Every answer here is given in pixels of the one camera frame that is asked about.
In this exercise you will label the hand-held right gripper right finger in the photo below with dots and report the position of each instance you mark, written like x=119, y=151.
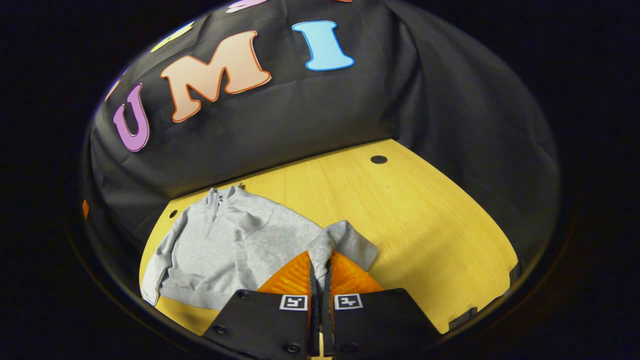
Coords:
x=327, y=325

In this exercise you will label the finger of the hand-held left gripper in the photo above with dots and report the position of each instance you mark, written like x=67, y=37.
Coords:
x=85, y=209

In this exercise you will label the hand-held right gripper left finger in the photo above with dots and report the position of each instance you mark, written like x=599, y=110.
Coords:
x=314, y=325

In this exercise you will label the grey zip-neck sweatshirt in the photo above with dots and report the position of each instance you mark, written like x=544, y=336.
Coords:
x=235, y=250

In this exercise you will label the black backdrop cloth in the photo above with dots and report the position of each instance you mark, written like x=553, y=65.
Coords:
x=300, y=110

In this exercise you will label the dark table edge bracket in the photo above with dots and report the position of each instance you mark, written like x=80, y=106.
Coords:
x=515, y=273
x=462, y=318

